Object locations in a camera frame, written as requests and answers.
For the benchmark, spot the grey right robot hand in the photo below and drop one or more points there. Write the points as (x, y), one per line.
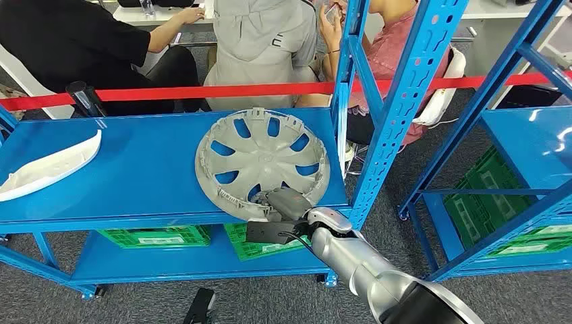
(288, 203)

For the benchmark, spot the silver plastic hubcap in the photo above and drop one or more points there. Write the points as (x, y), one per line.
(263, 156)

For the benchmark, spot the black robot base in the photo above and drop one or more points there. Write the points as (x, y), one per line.
(199, 306)

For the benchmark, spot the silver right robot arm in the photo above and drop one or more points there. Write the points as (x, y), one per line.
(357, 264)

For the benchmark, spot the blue metal shelf rack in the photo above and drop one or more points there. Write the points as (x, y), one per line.
(134, 170)
(523, 138)

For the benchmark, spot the white curved plastic part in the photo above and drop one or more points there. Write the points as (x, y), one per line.
(44, 172)

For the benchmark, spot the green plastic crate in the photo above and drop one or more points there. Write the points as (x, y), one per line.
(152, 237)
(478, 201)
(250, 251)
(536, 245)

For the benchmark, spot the red barrier belt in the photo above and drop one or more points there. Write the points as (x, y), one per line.
(201, 91)

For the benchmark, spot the person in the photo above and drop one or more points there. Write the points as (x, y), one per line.
(393, 49)
(259, 44)
(67, 40)

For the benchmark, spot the white chair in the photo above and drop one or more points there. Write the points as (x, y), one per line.
(440, 98)

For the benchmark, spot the white desk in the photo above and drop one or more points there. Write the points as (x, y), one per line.
(496, 40)
(147, 15)

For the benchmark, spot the black box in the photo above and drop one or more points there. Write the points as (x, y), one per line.
(527, 96)

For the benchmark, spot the white panel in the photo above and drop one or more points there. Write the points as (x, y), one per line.
(27, 85)

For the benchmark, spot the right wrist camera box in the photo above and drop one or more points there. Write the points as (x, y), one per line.
(268, 231)

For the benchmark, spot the black stanchion post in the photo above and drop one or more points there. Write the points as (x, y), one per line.
(85, 98)

